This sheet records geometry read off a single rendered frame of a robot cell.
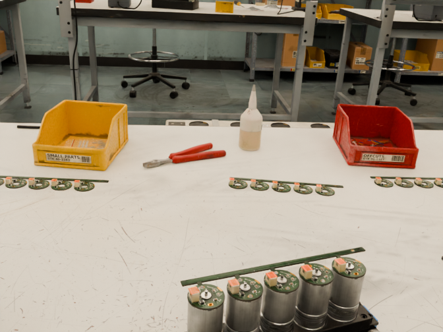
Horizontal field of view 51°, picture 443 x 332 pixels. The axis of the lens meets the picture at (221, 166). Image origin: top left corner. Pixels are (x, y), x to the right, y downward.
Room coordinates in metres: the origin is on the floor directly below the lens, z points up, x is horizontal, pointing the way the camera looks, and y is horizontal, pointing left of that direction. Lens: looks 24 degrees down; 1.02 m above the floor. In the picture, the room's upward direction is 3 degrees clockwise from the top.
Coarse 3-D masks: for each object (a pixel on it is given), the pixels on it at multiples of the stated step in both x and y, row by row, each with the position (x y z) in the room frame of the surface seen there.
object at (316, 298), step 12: (300, 288) 0.27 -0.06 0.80; (312, 288) 0.27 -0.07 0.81; (324, 288) 0.27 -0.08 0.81; (300, 300) 0.27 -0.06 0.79; (312, 300) 0.27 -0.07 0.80; (324, 300) 0.27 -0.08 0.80; (300, 312) 0.27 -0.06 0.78; (312, 312) 0.27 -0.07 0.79; (324, 312) 0.27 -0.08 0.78; (300, 324) 0.27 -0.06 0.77; (312, 324) 0.27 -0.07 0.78; (324, 324) 0.27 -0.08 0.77
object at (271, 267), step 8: (352, 248) 0.31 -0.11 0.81; (360, 248) 0.31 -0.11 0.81; (312, 256) 0.30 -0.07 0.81; (320, 256) 0.30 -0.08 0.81; (328, 256) 0.30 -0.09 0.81; (336, 256) 0.30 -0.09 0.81; (272, 264) 0.29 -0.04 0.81; (280, 264) 0.29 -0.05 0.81; (288, 264) 0.29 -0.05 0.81; (296, 264) 0.29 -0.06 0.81; (232, 272) 0.27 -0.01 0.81; (240, 272) 0.28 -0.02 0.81; (248, 272) 0.28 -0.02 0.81; (184, 280) 0.26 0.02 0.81; (192, 280) 0.26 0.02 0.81; (200, 280) 0.26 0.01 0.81; (208, 280) 0.26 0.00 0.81
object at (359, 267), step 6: (336, 258) 0.30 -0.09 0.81; (342, 258) 0.30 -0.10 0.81; (348, 258) 0.30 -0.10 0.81; (354, 264) 0.29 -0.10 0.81; (360, 264) 0.29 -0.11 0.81; (336, 270) 0.28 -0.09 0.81; (348, 270) 0.28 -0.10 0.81; (354, 270) 0.28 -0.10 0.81; (360, 270) 0.29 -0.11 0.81; (366, 270) 0.29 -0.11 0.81; (348, 276) 0.28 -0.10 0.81; (354, 276) 0.28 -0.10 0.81; (360, 276) 0.28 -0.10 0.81
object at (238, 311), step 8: (240, 288) 0.26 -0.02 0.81; (248, 288) 0.26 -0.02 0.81; (232, 304) 0.25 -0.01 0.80; (240, 304) 0.25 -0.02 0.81; (248, 304) 0.25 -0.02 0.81; (256, 304) 0.25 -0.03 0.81; (232, 312) 0.25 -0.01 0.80; (240, 312) 0.25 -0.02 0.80; (248, 312) 0.25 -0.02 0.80; (256, 312) 0.25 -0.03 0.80; (232, 320) 0.25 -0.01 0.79; (240, 320) 0.25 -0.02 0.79; (248, 320) 0.25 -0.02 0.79; (256, 320) 0.25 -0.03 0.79; (224, 328) 0.26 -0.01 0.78; (232, 328) 0.25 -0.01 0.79; (240, 328) 0.25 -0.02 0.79; (248, 328) 0.25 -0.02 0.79; (256, 328) 0.25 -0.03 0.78
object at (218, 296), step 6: (198, 288) 0.25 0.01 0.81; (204, 288) 0.26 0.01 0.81; (210, 288) 0.26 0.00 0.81; (216, 288) 0.26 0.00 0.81; (216, 294) 0.25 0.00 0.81; (222, 294) 0.25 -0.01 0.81; (204, 300) 0.24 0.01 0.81; (210, 300) 0.24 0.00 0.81; (216, 300) 0.24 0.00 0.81; (222, 300) 0.24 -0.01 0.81; (198, 306) 0.24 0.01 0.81; (204, 306) 0.24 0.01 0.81; (210, 306) 0.24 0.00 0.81; (216, 306) 0.24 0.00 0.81
